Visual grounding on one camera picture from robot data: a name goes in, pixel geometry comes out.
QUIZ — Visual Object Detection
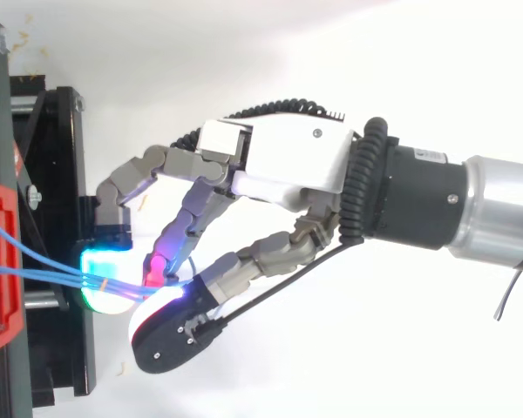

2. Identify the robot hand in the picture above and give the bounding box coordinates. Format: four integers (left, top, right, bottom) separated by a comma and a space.
78, 111, 362, 375

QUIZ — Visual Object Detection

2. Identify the blue cable bundle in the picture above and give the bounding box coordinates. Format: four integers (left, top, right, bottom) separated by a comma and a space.
0, 213, 198, 302

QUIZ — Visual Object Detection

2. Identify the black stand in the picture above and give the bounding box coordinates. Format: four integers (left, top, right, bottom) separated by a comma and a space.
0, 9, 98, 418

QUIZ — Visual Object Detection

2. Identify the red bin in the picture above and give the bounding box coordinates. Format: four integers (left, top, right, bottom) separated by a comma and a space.
0, 182, 26, 359

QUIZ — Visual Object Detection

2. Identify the black coiled cable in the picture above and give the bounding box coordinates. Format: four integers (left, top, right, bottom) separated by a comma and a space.
170, 98, 391, 246

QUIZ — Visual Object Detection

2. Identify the thin black cable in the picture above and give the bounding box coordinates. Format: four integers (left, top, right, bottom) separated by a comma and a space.
186, 241, 363, 345
492, 266, 523, 323

